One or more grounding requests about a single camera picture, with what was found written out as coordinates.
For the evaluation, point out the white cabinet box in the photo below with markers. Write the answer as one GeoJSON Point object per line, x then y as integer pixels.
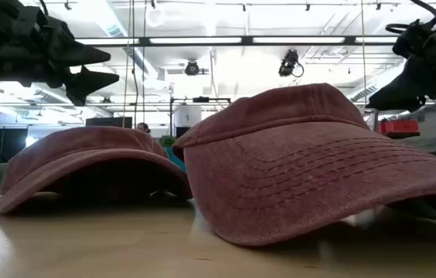
{"type": "Point", "coordinates": [187, 116]}

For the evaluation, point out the black computer monitor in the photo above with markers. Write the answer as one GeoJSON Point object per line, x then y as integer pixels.
{"type": "Point", "coordinates": [108, 122]}

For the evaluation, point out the black metal frame stand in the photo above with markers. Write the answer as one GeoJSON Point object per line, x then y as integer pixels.
{"type": "Point", "coordinates": [200, 100]}

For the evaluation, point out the faded red baseball cap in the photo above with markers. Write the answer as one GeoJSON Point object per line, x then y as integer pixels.
{"type": "Point", "coordinates": [299, 173]}
{"type": "Point", "coordinates": [86, 146]}

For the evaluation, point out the person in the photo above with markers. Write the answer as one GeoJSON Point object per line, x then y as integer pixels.
{"type": "Point", "coordinates": [143, 127]}

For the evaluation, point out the blue plastic bin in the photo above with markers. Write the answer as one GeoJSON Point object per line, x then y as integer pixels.
{"type": "Point", "coordinates": [175, 159]}

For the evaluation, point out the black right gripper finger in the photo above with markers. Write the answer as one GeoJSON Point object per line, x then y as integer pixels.
{"type": "Point", "coordinates": [403, 94]}

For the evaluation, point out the red storage box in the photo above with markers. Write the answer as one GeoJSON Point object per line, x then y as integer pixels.
{"type": "Point", "coordinates": [399, 127]}

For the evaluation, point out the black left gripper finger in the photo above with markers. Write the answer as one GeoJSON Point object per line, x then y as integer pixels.
{"type": "Point", "coordinates": [84, 56]}
{"type": "Point", "coordinates": [86, 85]}

